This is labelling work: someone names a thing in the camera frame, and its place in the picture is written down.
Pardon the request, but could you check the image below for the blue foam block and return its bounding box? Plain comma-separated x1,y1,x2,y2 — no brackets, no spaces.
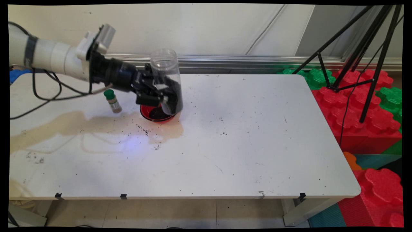
10,69,33,83

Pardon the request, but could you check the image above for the black tripod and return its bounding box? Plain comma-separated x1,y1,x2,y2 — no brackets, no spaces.
291,5,403,124

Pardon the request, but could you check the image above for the thin black tripod cable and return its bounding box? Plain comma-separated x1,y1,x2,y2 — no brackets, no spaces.
339,14,403,147

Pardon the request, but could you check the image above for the white table leg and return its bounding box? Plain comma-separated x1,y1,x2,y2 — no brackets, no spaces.
282,197,338,227
8,203,48,227

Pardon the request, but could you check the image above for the orange foam piece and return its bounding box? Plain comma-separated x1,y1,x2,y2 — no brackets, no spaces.
343,151,362,171

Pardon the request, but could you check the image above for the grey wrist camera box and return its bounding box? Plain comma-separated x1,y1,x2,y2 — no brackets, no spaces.
76,24,116,62

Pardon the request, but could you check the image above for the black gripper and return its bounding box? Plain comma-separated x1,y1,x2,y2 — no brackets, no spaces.
89,52,170,107

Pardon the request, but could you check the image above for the teal foam mat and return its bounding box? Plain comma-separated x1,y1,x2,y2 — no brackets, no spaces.
354,154,403,170
307,203,346,227

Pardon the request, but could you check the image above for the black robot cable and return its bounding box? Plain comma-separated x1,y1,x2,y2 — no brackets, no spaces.
9,21,113,120

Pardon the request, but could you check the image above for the clear jar with black seeds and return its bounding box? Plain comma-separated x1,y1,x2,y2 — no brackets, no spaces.
150,48,184,116

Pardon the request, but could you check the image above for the spice bottle with green cap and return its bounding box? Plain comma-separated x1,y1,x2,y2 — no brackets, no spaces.
104,89,123,114

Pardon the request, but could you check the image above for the pile of black seeds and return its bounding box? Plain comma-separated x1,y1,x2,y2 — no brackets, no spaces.
149,107,165,119

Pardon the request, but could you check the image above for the red bowl with black rim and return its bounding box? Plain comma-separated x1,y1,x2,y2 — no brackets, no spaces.
140,104,181,124

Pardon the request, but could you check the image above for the aluminium rail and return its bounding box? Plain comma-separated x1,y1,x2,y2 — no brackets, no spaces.
103,52,403,74

